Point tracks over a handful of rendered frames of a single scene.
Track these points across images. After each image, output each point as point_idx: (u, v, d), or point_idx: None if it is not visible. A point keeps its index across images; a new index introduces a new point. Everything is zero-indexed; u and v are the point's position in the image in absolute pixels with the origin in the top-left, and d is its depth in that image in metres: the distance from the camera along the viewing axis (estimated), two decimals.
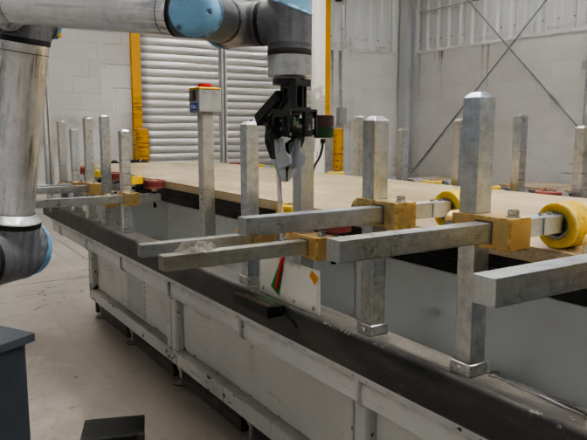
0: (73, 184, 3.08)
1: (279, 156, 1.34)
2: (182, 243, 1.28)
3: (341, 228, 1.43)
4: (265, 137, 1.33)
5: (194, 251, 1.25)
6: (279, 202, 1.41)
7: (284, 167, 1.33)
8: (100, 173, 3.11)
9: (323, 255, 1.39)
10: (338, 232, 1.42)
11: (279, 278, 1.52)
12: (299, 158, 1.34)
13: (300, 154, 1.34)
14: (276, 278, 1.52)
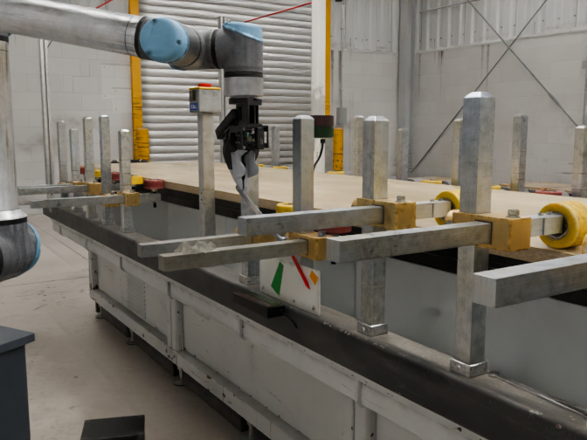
0: (73, 184, 3.08)
1: (235, 167, 1.51)
2: (182, 243, 1.28)
3: (341, 228, 1.43)
4: (224, 150, 1.50)
5: (194, 251, 1.25)
6: (254, 208, 1.51)
7: (239, 176, 1.50)
8: (100, 173, 3.11)
9: (323, 255, 1.39)
10: (338, 232, 1.42)
11: (303, 274, 1.43)
12: (253, 168, 1.51)
13: (254, 165, 1.51)
14: (302, 278, 1.43)
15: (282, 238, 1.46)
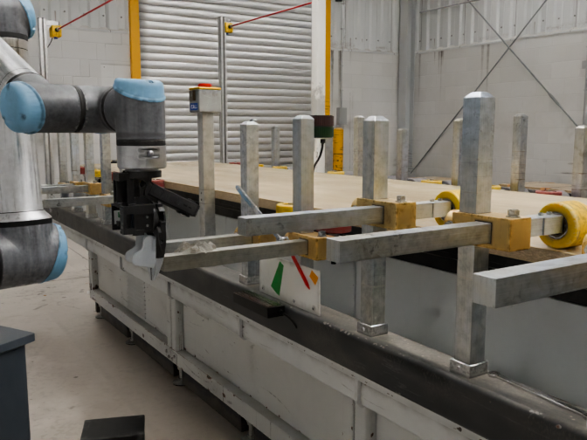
0: (73, 184, 3.08)
1: None
2: (182, 243, 1.28)
3: (341, 228, 1.43)
4: None
5: (194, 251, 1.25)
6: (254, 208, 1.51)
7: None
8: (100, 173, 3.11)
9: (323, 255, 1.39)
10: (338, 232, 1.42)
11: (303, 274, 1.43)
12: (141, 257, 1.21)
13: (141, 253, 1.20)
14: (302, 278, 1.43)
15: (282, 238, 1.46)
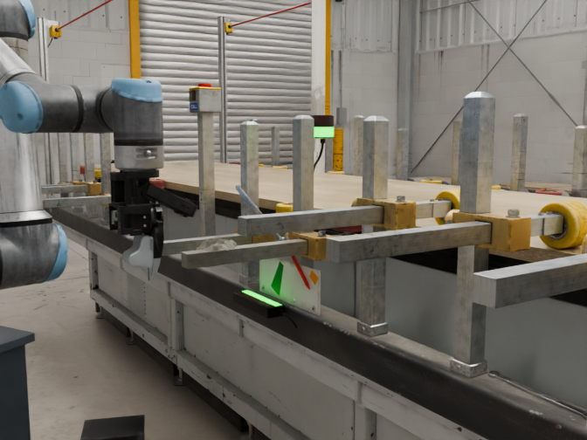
0: (73, 184, 3.08)
1: None
2: (203, 240, 1.30)
3: (356, 226, 1.45)
4: None
5: (217, 249, 1.27)
6: (254, 208, 1.51)
7: None
8: (100, 173, 3.11)
9: (323, 255, 1.39)
10: (354, 230, 1.45)
11: (303, 274, 1.43)
12: (139, 257, 1.20)
13: (138, 254, 1.20)
14: (302, 278, 1.43)
15: (282, 238, 1.46)
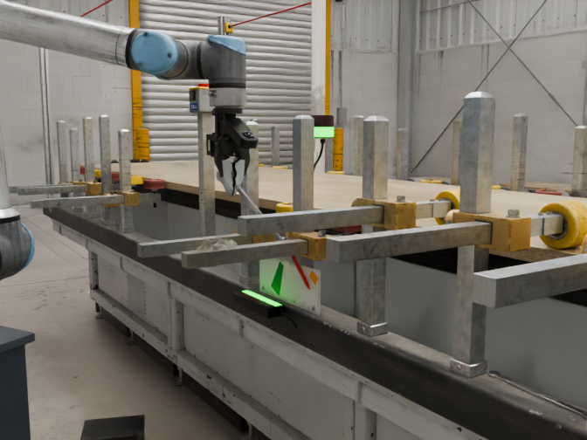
0: (73, 184, 3.08)
1: (238, 173, 1.59)
2: (203, 240, 1.30)
3: (356, 226, 1.45)
4: (248, 157, 1.58)
5: (217, 249, 1.27)
6: (254, 208, 1.51)
7: (233, 182, 1.60)
8: (100, 173, 3.11)
9: (323, 255, 1.39)
10: (354, 230, 1.45)
11: (303, 274, 1.43)
12: (220, 175, 1.58)
13: (219, 172, 1.58)
14: (302, 278, 1.43)
15: (282, 238, 1.46)
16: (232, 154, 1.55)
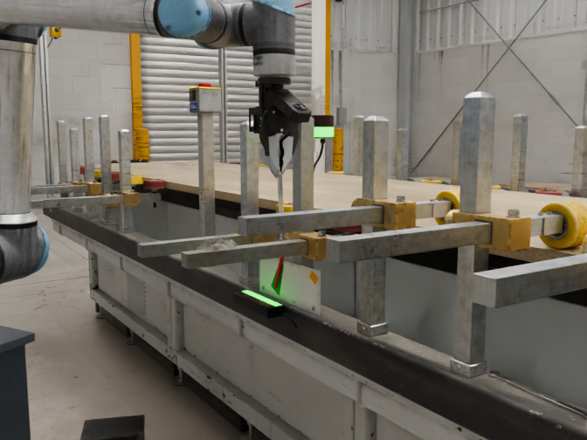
0: (73, 184, 3.08)
1: None
2: (203, 240, 1.30)
3: (356, 226, 1.45)
4: (297, 134, 1.40)
5: (217, 249, 1.27)
6: (279, 203, 1.41)
7: (279, 161, 1.41)
8: (100, 173, 3.11)
9: (323, 255, 1.39)
10: (354, 230, 1.45)
11: (278, 278, 1.52)
12: (265, 154, 1.40)
13: (264, 151, 1.40)
14: (275, 278, 1.53)
15: None
16: (279, 130, 1.36)
